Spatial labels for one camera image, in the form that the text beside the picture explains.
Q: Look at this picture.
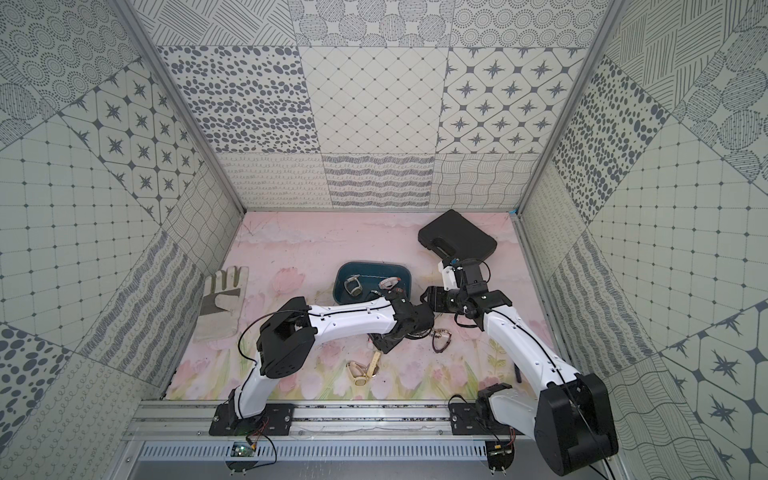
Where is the orange white watch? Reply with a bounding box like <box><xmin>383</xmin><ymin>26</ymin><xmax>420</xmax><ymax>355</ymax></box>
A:
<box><xmin>379</xmin><ymin>276</ymin><xmax>401</xmax><ymax>290</ymax></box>

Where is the brown strap watch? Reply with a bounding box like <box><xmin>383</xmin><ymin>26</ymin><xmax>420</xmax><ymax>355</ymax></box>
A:
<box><xmin>343</xmin><ymin>274</ymin><xmax>363</xmax><ymax>298</ymax></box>

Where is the beige watch pair front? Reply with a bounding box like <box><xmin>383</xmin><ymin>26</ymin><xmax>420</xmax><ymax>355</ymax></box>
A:
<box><xmin>347</xmin><ymin>350</ymin><xmax>382</xmax><ymax>387</ymax></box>

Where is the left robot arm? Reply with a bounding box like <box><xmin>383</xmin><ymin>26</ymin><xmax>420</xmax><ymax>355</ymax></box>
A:
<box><xmin>228</xmin><ymin>293</ymin><xmax>434</xmax><ymax>421</ymax></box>

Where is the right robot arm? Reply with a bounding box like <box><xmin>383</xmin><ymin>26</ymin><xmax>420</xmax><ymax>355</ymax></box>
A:
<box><xmin>420</xmin><ymin>259</ymin><xmax>619</xmax><ymax>476</ymax></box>

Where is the dark brown gold watch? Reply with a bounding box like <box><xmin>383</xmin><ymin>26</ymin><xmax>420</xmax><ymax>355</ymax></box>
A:
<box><xmin>430</xmin><ymin>328</ymin><xmax>452</xmax><ymax>354</ymax></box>

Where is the teal storage box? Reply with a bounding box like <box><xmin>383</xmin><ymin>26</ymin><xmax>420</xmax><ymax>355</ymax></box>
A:
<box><xmin>332</xmin><ymin>261</ymin><xmax>412</xmax><ymax>305</ymax></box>

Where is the black plastic case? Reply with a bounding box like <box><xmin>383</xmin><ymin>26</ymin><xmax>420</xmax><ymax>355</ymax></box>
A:
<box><xmin>417</xmin><ymin>210</ymin><xmax>498</xmax><ymax>273</ymax></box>

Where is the grey work glove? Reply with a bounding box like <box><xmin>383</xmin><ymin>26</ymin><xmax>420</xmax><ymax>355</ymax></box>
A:
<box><xmin>192</xmin><ymin>266</ymin><xmax>249</xmax><ymax>343</ymax></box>

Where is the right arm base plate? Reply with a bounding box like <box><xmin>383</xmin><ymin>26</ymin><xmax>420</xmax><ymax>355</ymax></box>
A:
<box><xmin>448</xmin><ymin>383</ymin><xmax>536</xmax><ymax>437</ymax></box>

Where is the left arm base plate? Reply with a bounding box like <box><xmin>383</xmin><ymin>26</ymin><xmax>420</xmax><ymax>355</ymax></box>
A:
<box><xmin>208</xmin><ymin>401</ymin><xmax>295</xmax><ymax>437</ymax></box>

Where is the aluminium mounting rail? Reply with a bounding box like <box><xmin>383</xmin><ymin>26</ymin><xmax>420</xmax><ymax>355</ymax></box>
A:
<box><xmin>122</xmin><ymin>400</ymin><xmax>619</xmax><ymax>443</ymax></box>

